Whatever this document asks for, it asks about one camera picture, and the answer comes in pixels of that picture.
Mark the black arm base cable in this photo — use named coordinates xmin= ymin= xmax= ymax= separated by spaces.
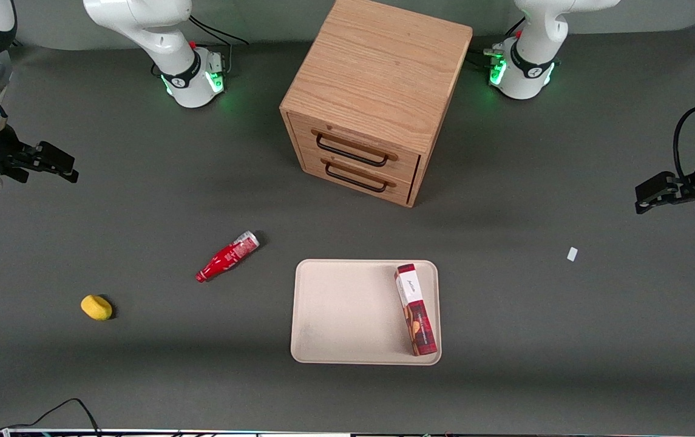
xmin=188 ymin=15 xmax=250 ymax=75
xmin=467 ymin=18 xmax=527 ymax=69

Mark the beige plastic tray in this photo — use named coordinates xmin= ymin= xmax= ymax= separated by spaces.
xmin=290 ymin=259 xmax=442 ymax=366

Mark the red tartan shortbread box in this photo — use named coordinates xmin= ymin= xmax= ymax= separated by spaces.
xmin=394 ymin=263 xmax=439 ymax=357

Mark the wooden drawer cabinet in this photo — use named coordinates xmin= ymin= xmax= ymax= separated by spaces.
xmin=279 ymin=0 xmax=474 ymax=208

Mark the red coke bottle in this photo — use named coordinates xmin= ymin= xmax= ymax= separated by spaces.
xmin=195 ymin=231 xmax=260 ymax=284

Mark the black metal drawer handle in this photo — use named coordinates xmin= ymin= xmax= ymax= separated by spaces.
xmin=324 ymin=160 xmax=388 ymax=194
xmin=315 ymin=133 xmax=390 ymax=168

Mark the thin black table cable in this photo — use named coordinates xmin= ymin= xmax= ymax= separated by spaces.
xmin=0 ymin=398 xmax=103 ymax=437

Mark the black right arm base cable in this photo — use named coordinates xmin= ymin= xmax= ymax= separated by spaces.
xmin=188 ymin=15 xmax=250 ymax=75

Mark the yellow lemon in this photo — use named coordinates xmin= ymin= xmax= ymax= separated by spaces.
xmin=81 ymin=294 xmax=114 ymax=322

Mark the wooden drawer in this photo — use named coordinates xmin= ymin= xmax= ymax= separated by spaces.
xmin=300 ymin=148 xmax=416 ymax=205
xmin=290 ymin=113 xmax=422 ymax=184

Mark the black left arm base cable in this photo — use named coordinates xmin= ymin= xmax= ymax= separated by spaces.
xmin=467 ymin=18 xmax=527 ymax=69

